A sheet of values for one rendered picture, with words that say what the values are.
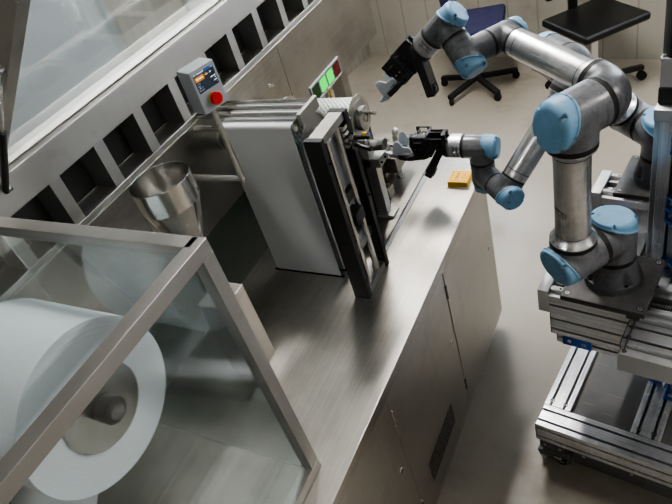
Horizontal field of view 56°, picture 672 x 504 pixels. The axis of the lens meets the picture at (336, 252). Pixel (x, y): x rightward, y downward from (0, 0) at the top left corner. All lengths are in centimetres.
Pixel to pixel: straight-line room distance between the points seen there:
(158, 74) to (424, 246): 92
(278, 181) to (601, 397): 135
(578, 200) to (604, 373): 103
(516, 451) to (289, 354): 109
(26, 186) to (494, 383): 193
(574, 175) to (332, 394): 79
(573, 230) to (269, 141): 81
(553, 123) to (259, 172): 82
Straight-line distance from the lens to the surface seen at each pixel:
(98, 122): 163
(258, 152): 177
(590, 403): 240
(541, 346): 283
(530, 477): 249
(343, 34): 263
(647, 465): 228
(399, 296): 183
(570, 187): 155
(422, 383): 197
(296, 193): 179
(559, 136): 144
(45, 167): 154
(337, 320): 182
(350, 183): 171
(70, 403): 92
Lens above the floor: 216
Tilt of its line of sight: 38 degrees down
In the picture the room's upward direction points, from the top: 19 degrees counter-clockwise
